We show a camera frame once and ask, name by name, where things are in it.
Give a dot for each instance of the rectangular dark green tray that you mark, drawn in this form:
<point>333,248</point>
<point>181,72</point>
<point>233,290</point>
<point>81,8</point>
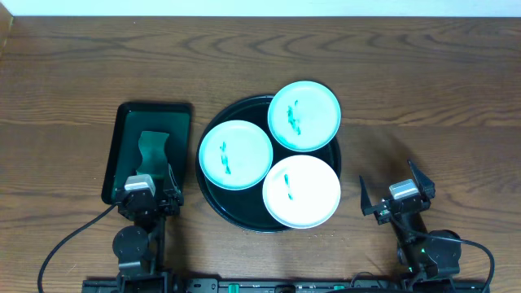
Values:
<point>132,118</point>

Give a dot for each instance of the light green plate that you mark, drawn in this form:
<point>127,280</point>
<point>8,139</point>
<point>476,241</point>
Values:
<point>304,116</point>
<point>235,155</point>

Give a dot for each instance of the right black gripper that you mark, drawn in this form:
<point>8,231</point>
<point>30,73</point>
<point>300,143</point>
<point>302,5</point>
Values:
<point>426,186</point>

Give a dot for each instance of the green sponge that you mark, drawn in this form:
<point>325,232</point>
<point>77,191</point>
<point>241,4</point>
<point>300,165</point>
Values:
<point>154,160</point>

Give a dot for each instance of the round black tray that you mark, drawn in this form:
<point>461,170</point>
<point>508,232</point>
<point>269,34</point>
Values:
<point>243,208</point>

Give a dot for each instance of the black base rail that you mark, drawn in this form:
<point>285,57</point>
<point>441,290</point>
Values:
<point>211,285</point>

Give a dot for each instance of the white plate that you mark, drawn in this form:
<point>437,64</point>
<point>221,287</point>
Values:
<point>301,191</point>

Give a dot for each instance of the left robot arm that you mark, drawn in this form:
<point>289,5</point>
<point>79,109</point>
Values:
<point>139,247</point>

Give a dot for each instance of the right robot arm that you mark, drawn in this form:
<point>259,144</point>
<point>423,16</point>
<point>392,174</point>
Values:
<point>429,255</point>

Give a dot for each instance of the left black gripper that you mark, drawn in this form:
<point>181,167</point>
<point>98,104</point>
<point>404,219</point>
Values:
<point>172,198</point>

